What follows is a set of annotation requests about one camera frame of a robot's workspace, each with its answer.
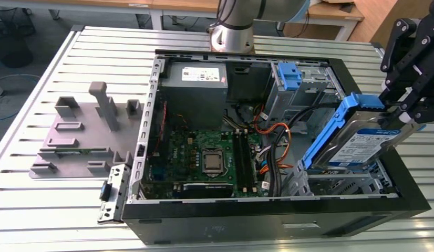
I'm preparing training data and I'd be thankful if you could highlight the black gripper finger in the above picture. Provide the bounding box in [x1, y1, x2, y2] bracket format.
[413, 52, 434, 124]
[380, 18, 432, 126]

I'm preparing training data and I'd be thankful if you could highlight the hard disk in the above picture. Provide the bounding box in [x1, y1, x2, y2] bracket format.
[301, 93, 426, 174]

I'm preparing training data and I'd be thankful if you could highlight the metal disk bay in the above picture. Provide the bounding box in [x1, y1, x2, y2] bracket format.
[297, 157, 397, 197]

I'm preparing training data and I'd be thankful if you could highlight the wooden cabinet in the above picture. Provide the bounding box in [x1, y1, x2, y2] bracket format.
[348, 0, 434, 57]

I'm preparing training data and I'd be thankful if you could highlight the wooden top white desk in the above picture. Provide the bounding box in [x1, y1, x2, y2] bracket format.
[26, 0, 221, 31]
[283, 0, 366, 41]

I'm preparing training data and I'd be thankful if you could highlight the metal drive cage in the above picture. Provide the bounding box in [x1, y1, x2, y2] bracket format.
[265, 60, 346, 127]

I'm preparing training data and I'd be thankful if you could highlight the blue plastic drive latch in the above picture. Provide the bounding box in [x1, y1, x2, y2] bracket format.
[278, 62, 305, 92]

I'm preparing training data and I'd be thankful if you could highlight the black plastic cover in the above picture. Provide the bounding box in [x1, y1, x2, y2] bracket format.
[226, 62, 274, 102]

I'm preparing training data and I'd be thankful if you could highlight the black RAM slot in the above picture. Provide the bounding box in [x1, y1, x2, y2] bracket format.
[242, 129, 257, 194]
[237, 129, 251, 194]
[233, 129, 247, 194]

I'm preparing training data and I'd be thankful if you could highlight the grey power supply unit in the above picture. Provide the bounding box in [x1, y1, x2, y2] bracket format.
[159, 61, 229, 132]

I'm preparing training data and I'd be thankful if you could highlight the silver CPU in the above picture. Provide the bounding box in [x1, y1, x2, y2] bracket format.
[205, 154, 223, 169]

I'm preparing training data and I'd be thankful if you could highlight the CPU socket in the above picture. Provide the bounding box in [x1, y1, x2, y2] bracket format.
[202, 146, 227, 177]

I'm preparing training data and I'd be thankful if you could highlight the black PC case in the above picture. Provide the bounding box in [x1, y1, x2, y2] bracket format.
[121, 48, 433, 246]

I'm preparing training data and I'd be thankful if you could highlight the green motherboard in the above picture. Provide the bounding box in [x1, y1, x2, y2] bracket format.
[146, 128, 270, 199]

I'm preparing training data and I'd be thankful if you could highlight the black graphics card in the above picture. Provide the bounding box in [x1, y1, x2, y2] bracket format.
[174, 181, 235, 200]

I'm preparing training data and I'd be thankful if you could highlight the grey parts rack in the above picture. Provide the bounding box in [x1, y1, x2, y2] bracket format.
[30, 81, 150, 182]

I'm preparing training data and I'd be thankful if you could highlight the blue VGA connector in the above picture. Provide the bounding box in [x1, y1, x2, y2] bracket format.
[101, 181, 114, 203]

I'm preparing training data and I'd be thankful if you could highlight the green RAM stick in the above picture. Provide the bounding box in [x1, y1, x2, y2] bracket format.
[55, 149, 111, 155]

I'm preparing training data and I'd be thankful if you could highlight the black waste bin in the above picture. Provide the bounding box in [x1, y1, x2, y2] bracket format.
[0, 6, 38, 69]

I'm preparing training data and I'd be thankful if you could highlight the orange power wire bundle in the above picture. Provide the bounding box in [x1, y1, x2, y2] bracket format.
[254, 122, 295, 175]

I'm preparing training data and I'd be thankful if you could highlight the thick black cable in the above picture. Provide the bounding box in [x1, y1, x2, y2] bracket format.
[267, 103, 341, 197]
[273, 104, 341, 197]

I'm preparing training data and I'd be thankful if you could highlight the metal slot retention bracket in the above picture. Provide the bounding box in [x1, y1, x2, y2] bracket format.
[97, 163, 131, 226]

